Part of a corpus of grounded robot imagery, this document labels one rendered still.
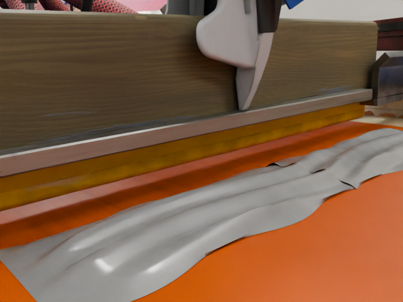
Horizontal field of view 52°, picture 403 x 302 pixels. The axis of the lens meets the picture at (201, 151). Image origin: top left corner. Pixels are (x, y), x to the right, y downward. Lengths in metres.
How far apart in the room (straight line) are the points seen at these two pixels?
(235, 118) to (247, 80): 0.03
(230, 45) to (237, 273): 0.16
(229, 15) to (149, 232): 0.15
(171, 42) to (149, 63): 0.02
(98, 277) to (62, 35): 0.12
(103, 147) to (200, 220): 0.07
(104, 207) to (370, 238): 0.14
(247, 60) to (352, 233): 0.14
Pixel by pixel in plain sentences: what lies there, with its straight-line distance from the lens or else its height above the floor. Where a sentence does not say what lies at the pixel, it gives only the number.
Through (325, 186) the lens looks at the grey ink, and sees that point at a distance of 0.25.
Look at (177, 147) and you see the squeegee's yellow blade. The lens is 0.28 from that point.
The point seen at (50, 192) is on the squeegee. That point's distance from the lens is 0.24.
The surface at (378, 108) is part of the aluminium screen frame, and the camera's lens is 0.53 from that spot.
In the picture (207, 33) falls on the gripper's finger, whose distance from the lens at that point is 0.26.
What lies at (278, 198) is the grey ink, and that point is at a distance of 0.23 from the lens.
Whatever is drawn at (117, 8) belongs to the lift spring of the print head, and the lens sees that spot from 0.96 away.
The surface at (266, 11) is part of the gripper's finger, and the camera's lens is 0.29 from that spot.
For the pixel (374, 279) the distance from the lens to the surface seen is 0.17.
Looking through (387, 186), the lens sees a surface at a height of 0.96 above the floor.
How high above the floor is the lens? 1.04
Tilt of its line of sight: 14 degrees down
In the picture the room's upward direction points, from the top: 2 degrees counter-clockwise
